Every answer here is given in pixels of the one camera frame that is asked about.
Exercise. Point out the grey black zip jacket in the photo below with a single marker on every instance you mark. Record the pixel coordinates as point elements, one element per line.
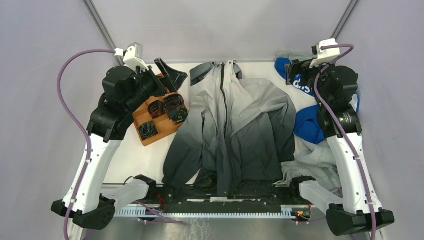
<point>237,130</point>

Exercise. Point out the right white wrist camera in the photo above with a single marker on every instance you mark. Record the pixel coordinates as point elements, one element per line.
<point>325,51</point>

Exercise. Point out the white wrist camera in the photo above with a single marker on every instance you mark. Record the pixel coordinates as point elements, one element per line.
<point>132,57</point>
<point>325,51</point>

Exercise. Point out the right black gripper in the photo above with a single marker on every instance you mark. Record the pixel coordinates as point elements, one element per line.
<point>297,67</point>

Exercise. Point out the blue white jacket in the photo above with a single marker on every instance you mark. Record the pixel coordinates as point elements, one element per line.
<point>306,125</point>

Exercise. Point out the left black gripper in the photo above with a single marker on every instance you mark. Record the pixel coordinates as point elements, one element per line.
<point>175,78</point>

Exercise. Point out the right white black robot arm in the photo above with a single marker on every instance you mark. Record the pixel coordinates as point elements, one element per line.
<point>359,209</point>

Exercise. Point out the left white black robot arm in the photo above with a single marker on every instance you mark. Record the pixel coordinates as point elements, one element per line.
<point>126,88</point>

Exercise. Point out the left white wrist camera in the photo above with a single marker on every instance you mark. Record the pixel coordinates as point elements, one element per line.
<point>132,57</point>

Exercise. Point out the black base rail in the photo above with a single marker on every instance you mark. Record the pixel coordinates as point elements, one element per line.
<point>247,199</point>

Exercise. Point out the white slotted cable duct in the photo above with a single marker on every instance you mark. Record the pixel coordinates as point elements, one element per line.
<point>138,211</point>

